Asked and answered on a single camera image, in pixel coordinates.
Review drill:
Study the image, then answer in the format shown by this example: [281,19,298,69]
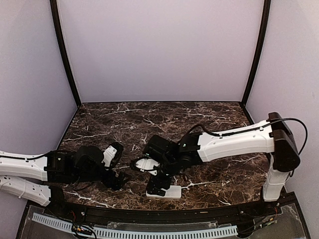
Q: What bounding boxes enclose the black right corner post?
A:
[241,0,271,108]

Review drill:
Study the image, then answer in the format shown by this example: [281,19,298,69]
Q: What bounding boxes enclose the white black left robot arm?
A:
[0,142,131,217]

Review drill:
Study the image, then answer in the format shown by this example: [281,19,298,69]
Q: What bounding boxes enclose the black left corner post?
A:
[49,0,82,108]

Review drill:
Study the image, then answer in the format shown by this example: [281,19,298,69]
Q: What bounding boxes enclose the black corner post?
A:
[241,0,271,108]
[49,0,82,108]

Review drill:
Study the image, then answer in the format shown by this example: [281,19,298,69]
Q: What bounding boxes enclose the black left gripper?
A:
[73,164,132,191]

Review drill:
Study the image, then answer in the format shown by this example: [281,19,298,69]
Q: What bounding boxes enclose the white remote control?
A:
[146,185,181,199]

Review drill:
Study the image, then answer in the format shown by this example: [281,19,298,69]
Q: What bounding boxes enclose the black front table rail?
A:
[44,201,282,225]

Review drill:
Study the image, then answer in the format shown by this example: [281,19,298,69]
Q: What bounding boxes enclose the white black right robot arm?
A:
[134,112,302,216]

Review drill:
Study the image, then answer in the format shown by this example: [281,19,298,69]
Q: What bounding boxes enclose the white slotted cable duct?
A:
[32,213,238,239]

